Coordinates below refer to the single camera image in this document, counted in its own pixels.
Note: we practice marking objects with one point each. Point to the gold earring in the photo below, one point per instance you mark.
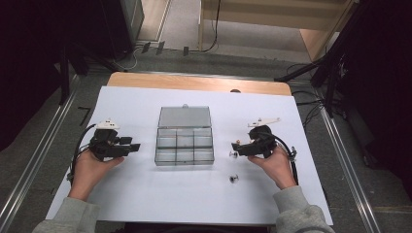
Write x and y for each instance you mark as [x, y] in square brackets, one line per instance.
[238, 141]

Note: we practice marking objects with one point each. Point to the metal floor rail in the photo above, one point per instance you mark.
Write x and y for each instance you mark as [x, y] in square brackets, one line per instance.
[350, 168]
[32, 161]

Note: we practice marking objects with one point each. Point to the dark cabinet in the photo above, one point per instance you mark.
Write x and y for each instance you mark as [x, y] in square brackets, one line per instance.
[129, 22]

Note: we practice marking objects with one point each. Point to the black angled key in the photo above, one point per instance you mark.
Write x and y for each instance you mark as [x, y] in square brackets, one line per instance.
[85, 115]

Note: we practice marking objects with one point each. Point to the light wooden furniture frame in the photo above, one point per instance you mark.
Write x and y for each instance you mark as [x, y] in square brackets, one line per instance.
[317, 39]

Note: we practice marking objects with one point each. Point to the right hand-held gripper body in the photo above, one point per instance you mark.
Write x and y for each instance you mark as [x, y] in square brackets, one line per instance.
[262, 142]

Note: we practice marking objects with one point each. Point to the person's left hand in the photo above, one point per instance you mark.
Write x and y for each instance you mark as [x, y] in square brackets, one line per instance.
[87, 171]

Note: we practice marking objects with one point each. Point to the person's right hand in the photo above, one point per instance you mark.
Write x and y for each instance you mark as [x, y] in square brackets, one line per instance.
[275, 168]

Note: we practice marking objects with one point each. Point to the black metal stand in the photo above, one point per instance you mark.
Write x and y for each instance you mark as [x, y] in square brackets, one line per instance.
[330, 58]
[64, 71]

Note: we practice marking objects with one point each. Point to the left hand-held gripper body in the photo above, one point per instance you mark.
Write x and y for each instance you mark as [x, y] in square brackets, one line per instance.
[105, 147]

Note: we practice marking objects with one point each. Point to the clear plastic compartment box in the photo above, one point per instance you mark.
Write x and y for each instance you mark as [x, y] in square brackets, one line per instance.
[184, 142]

